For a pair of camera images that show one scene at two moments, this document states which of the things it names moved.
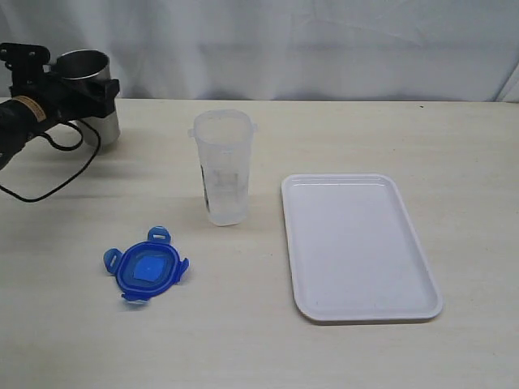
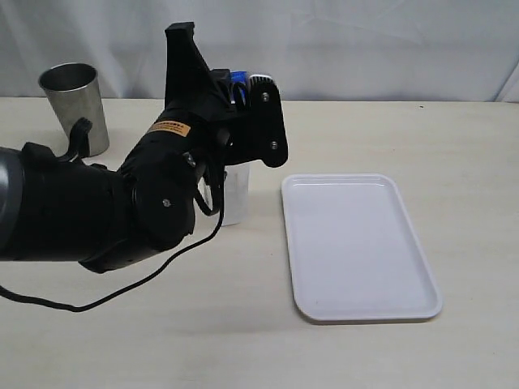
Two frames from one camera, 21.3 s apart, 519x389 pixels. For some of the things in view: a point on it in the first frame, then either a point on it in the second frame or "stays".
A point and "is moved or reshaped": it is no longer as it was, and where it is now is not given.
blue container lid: x=146 y=268 to x=239 y=78
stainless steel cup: x=83 y=64 is moved or reshaped
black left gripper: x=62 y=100 to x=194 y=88
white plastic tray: x=355 y=254 stays
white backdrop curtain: x=369 y=50 stays
